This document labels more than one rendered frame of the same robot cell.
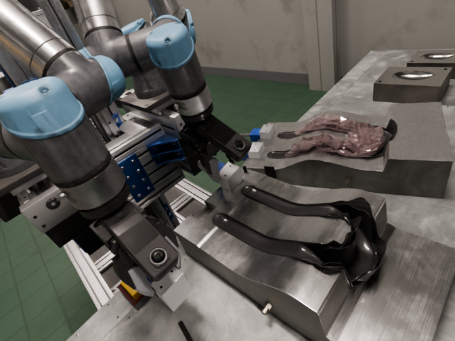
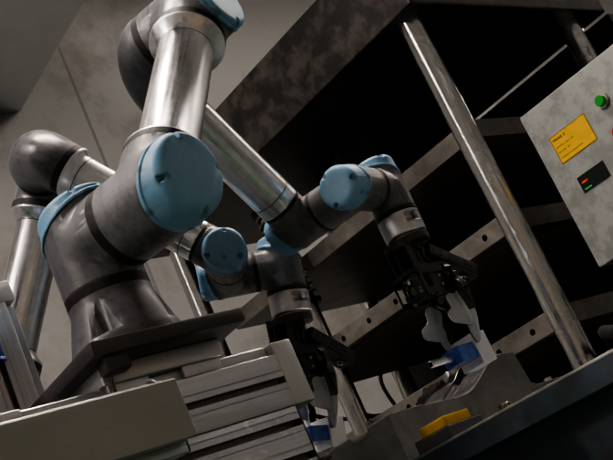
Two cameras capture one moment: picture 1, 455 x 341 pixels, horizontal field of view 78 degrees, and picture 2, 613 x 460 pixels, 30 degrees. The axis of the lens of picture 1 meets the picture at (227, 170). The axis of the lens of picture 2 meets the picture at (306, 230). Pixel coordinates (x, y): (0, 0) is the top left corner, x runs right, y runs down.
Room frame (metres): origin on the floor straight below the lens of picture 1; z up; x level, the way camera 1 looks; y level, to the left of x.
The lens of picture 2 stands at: (0.76, 2.05, 0.66)
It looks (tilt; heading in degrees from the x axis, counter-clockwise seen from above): 17 degrees up; 262
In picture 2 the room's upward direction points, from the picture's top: 25 degrees counter-clockwise
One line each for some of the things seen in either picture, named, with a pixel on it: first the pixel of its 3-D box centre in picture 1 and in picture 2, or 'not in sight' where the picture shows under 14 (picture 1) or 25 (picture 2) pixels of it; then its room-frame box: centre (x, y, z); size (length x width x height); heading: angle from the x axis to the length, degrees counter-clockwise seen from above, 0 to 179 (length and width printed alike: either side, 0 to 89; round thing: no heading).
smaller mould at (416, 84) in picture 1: (410, 84); not in sight; (0.86, -0.72, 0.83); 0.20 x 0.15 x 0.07; 37
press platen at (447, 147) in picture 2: not in sight; (422, 224); (-0.03, -1.13, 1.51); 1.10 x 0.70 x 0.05; 127
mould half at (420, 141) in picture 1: (335, 144); not in sight; (0.65, -0.32, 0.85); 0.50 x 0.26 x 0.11; 54
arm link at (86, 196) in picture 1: (91, 183); (404, 228); (0.33, 0.18, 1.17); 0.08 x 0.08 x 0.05
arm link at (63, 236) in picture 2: not in sight; (92, 243); (0.81, 0.58, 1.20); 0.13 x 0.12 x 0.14; 142
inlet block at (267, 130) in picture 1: (254, 134); not in sight; (0.84, -0.13, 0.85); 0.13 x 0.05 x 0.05; 54
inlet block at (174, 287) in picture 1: (157, 274); (455, 357); (0.35, 0.19, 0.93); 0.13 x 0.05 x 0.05; 37
